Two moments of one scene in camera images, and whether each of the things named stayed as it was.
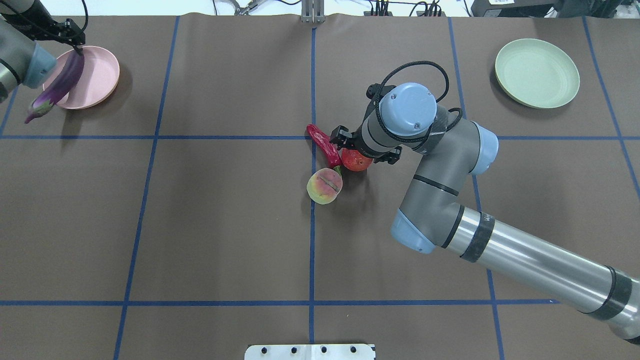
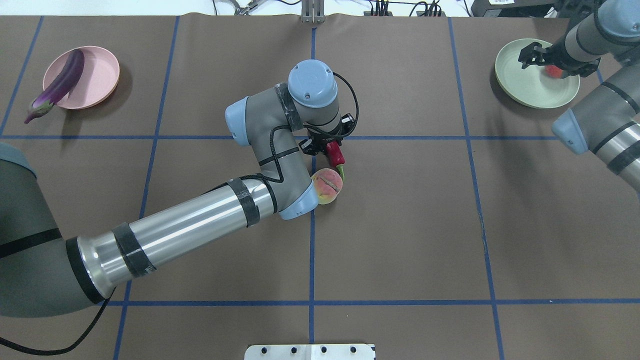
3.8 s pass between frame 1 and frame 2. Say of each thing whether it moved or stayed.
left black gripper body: moved
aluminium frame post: stayed
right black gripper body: moved
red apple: moved
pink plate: stayed
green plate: stayed
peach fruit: stayed
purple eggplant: stayed
